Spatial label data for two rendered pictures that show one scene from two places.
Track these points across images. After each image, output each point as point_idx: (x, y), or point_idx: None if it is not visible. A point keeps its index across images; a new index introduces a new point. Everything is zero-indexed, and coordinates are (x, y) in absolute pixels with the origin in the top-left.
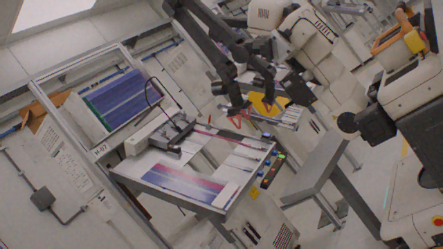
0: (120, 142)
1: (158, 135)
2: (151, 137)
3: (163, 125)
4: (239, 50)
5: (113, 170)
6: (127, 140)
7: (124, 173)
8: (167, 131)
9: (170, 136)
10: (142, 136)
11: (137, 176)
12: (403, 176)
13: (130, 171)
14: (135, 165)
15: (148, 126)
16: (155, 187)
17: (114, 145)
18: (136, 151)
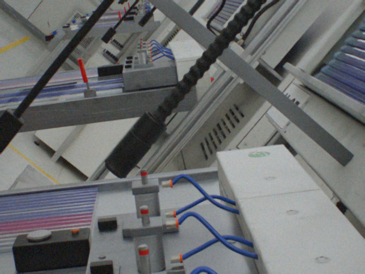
0: (294, 142)
1: (185, 219)
2: (206, 204)
3: (250, 259)
4: None
5: (215, 168)
6: (278, 148)
7: (164, 176)
8: (169, 246)
9: (113, 237)
10: (236, 171)
11: (121, 194)
12: None
13: (166, 193)
14: (174, 204)
15: (293, 195)
16: (18, 190)
17: (288, 132)
18: (221, 200)
